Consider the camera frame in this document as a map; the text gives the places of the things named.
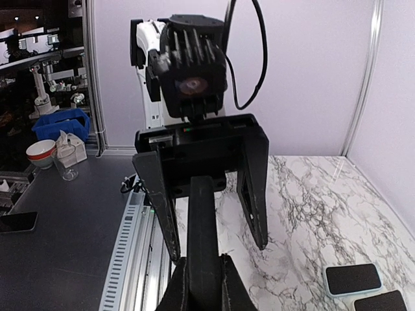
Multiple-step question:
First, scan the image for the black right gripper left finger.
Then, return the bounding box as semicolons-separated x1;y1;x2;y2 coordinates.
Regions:
156;257;189;311

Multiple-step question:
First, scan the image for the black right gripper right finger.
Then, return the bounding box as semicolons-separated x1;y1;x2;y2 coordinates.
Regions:
218;254;257;311

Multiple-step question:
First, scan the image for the black phone case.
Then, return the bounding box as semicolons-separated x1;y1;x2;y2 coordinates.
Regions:
187;176;221;300

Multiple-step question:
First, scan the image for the light blue phone case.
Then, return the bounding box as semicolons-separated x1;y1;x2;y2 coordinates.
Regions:
324;262;384;299

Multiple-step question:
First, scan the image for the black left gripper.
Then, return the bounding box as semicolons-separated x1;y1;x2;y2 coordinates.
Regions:
132;14;269;261

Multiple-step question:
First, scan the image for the white red-striped bowl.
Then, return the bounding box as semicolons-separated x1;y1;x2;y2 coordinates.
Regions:
26;139;56;170

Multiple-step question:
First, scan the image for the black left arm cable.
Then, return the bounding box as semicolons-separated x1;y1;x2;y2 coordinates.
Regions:
222;0;269;111

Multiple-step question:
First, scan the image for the black smartphone teal edge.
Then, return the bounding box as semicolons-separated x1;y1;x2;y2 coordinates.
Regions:
353;290;408;311

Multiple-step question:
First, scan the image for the left aluminium frame post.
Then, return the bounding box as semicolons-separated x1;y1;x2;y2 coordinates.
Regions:
82;1;108;158

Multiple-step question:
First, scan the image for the blue plastic storage bin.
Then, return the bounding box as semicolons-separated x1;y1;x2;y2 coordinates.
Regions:
32;108;90;142

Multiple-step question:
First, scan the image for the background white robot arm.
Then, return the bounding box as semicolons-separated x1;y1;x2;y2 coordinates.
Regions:
29;65;60;120

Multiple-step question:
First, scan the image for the black smartphone on side table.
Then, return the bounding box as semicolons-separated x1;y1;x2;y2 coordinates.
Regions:
0;211;38;234

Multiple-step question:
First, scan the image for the white tissue box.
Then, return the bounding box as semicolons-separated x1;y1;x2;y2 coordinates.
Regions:
56;130;88;163

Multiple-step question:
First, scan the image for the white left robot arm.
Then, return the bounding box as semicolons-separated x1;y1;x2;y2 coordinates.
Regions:
130;14;269;261

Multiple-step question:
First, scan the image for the clear drinking glass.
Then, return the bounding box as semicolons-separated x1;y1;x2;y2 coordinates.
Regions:
51;151;78;181

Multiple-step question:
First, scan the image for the black smartphone mint edge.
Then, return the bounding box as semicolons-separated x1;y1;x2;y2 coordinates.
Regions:
326;264;382;295

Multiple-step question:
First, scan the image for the dark grey side table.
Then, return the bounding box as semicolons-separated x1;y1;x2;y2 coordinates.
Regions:
1;156;134;310

